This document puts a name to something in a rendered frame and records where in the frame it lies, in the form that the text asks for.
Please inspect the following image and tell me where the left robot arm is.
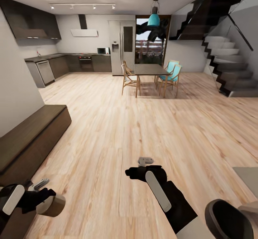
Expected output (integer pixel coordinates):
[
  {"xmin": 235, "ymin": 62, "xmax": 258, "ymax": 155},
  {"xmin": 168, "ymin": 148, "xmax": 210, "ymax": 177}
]
[{"xmin": 0, "ymin": 178, "xmax": 56, "ymax": 236}]

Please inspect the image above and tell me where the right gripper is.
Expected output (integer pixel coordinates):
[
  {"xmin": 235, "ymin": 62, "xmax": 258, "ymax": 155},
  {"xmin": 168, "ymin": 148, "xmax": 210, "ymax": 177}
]
[{"xmin": 125, "ymin": 166, "xmax": 146, "ymax": 182}]

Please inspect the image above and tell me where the pillar candle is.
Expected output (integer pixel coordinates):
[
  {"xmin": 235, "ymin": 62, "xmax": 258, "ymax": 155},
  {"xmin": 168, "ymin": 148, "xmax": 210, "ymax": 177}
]
[{"xmin": 36, "ymin": 194, "xmax": 66, "ymax": 217}]

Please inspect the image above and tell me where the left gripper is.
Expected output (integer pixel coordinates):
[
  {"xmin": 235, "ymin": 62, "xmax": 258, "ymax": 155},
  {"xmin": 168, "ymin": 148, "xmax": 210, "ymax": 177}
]
[{"xmin": 22, "ymin": 188, "xmax": 56, "ymax": 214}]

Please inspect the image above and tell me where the cauldron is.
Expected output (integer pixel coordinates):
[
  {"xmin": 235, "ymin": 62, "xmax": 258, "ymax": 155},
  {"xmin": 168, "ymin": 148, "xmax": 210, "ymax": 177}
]
[{"xmin": 205, "ymin": 199, "xmax": 254, "ymax": 239}]

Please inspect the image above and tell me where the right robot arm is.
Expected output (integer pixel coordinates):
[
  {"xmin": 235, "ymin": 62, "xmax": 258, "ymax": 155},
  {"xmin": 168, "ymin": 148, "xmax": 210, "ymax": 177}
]
[{"xmin": 125, "ymin": 157, "xmax": 215, "ymax": 239}]

